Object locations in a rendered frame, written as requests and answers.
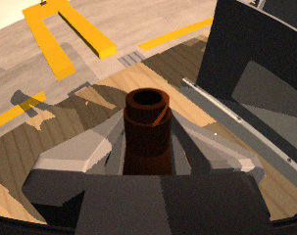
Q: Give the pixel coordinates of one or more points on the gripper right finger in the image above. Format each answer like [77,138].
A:
[208,152]

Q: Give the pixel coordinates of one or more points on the black crate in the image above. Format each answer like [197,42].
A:
[250,66]

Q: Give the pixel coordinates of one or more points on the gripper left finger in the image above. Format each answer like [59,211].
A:
[89,150]

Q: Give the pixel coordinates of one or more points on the orange-brown bottle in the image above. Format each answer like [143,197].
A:
[147,127]

